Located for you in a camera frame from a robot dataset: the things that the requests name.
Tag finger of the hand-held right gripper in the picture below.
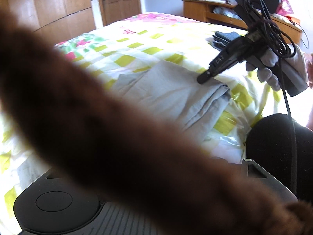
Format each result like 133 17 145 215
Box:
197 67 222 84

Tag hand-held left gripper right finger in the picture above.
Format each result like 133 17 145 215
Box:
210 157 299 202

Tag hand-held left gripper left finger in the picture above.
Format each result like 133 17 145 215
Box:
31 169 72 186

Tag light grey pants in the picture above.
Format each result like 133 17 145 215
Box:
114 59 232 144

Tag person's right forearm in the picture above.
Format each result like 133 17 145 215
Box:
304 52 313 89

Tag person's right hand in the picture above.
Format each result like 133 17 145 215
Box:
246 43 309 92

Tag folded blue jeans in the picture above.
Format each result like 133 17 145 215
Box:
206 31 243 50

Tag white plastic bag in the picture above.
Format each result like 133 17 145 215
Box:
212 5 242 20

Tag wooden desk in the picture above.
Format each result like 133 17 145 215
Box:
182 0 303 46

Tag bed with colourful quilt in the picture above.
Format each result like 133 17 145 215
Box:
0 12 313 201

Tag pink cloth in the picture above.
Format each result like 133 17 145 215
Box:
276 0 294 18

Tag brown furry cloth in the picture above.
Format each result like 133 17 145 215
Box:
0 4 313 235

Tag wooden door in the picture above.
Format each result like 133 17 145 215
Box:
95 0 143 27

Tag wooden wardrobe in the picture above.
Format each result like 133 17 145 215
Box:
0 0 96 48

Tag black cable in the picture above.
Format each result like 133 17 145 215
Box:
234 0 307 197

